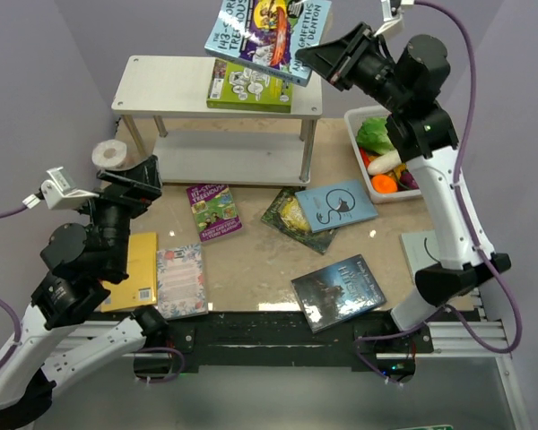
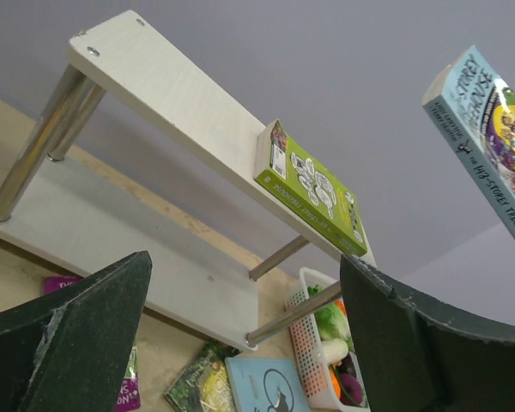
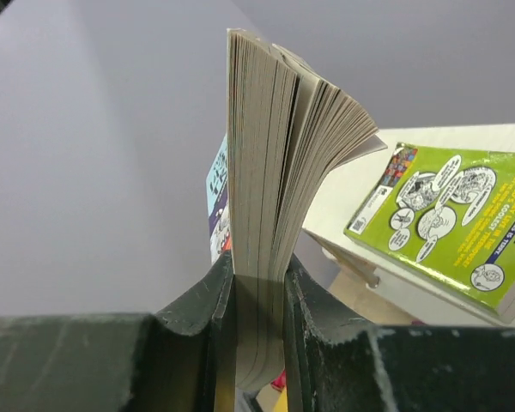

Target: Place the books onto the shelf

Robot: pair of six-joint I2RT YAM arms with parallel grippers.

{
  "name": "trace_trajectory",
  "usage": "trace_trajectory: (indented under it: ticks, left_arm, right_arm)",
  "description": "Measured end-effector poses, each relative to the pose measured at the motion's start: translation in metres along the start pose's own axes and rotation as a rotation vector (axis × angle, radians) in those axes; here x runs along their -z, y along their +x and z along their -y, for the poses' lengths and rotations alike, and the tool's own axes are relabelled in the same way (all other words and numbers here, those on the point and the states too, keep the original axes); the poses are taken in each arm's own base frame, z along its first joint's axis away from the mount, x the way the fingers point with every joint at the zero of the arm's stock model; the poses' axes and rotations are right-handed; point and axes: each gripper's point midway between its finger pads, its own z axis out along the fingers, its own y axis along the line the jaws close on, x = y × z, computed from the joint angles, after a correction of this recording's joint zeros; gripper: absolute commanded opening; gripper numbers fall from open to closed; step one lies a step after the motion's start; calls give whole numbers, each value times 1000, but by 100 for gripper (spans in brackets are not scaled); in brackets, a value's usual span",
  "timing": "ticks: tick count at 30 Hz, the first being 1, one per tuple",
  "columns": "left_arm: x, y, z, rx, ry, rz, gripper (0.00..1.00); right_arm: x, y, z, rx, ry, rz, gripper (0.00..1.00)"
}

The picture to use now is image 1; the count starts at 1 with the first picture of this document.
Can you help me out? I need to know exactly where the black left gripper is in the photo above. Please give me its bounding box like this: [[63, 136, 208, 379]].
[[73, 154, 166, 275]]

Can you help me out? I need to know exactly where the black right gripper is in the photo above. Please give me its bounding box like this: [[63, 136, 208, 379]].
[[294, 23, 408, 114]]

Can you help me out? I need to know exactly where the blue Treehouse paperback book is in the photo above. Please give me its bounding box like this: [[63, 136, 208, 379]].
[[204, 0, 332, 87]]

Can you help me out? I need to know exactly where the purple Treehouse paperback book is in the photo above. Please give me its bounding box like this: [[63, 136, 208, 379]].
[[187, 184, 243, 243]]

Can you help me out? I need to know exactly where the green cartoon paperback book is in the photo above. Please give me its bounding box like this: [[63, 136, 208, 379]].
[[206, 59, 293, 114]]

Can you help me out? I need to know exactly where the dark glossy hardcover book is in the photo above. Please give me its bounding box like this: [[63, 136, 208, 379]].
[[291, 254, 386, 333]]

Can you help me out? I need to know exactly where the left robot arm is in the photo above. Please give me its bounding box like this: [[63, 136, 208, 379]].
[[0, 156, 168, 426]]

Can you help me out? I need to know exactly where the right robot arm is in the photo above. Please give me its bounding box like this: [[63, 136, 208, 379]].
[[296, 23, 511, 352]]

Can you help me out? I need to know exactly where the toilet paper roll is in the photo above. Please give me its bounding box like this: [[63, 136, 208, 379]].
[[91, 139, 135, 171]]

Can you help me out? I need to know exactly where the white plastic basket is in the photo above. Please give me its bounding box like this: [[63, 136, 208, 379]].
[[343, 105, 425, 205]]

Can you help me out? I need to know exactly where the white two-tier shelf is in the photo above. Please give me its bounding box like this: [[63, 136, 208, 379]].
[[112, 56, 323, 186]]

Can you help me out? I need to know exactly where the green lettuce toy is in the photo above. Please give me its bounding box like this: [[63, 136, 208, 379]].
[[355, 117, 395, 155]]

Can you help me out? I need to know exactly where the red pepper toy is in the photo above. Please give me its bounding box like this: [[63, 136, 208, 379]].
[[359, 148, 370, 169]]

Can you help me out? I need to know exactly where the floral pastel notebook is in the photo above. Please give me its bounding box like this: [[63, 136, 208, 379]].
[[157, 244, 208, 320]]

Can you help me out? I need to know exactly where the yellow book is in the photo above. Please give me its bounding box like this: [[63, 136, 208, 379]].
[[100, 232, 158, 313]]

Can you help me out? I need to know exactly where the white radish toy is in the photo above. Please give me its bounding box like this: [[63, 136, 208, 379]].
[[367, 150, 402, 176]]

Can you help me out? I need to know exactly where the yellow pepper toy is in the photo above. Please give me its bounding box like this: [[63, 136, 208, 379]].
[[394, 164, 407, 179]]

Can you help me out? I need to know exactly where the orange carrot toy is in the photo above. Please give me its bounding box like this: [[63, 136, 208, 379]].
[[370, 175, 398, 194]]

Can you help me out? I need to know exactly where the dark green illustrated book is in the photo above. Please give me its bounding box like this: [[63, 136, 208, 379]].
[[261, 186, 337, 255]]

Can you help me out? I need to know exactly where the purple onion toy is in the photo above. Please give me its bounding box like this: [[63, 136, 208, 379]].
[[399, 170, 419, 191]]

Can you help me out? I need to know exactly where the light blue cat book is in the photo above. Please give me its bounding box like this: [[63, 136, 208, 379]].
[[295, 180, 378, 233]]

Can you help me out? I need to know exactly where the grey-green cat book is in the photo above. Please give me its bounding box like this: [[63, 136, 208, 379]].
[[400, 230, 439, 281]]

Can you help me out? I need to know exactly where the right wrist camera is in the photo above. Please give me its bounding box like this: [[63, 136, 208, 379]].
[[375, 0, 415, 39]]

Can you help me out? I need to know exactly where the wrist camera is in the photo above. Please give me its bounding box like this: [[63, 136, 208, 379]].
[[375, 0, 415, 39], [22, 167, 100, 211]]

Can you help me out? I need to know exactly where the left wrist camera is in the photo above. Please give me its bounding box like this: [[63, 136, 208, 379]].
[[22, 167, 100, 211]]

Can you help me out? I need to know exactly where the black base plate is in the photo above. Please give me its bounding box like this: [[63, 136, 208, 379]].
[[93, 308, 431, 375]]

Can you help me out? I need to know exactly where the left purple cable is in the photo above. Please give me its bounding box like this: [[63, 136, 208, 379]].
[[0, 203, 32, 391]]

